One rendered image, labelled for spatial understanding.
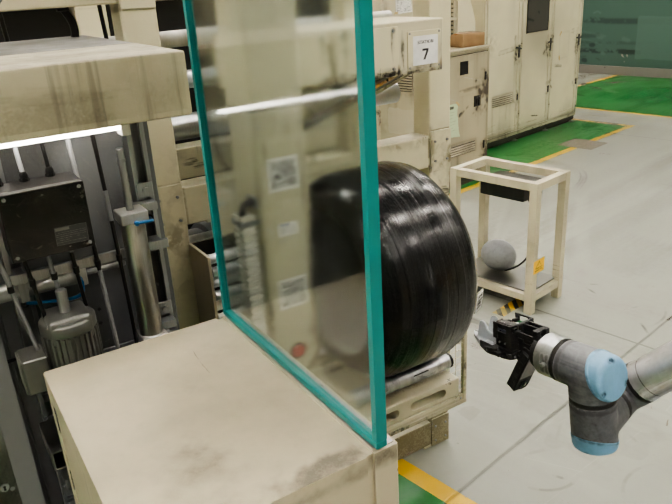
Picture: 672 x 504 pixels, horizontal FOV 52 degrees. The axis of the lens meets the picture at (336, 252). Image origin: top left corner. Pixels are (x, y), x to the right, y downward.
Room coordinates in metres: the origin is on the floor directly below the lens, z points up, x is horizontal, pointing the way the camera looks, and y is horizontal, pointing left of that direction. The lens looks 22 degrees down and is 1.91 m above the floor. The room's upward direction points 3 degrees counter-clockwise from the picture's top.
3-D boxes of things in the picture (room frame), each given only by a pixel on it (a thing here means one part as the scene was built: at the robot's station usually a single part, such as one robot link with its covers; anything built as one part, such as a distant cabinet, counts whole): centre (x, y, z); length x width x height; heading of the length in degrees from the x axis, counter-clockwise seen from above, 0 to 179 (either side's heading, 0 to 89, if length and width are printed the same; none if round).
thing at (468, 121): (6.36, -1.00, 0.62); 0.91 x 0.58 x 1.25; 132
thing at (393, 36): (2.00, -0.03, 1.71); 0.61 x 0.25 x 0.15; 121
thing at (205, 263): (1.90, 0.31, 1.05); 0.20 x 0.15 x 0.30; 121
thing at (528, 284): (3.90, -1.04, 0.40); 0.60 x 0.35 x 0.80; 42
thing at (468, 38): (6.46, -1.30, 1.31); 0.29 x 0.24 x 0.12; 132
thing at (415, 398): (1.56, -0.14, 0.83); 0.36 x 0.09 x 0.06; 121
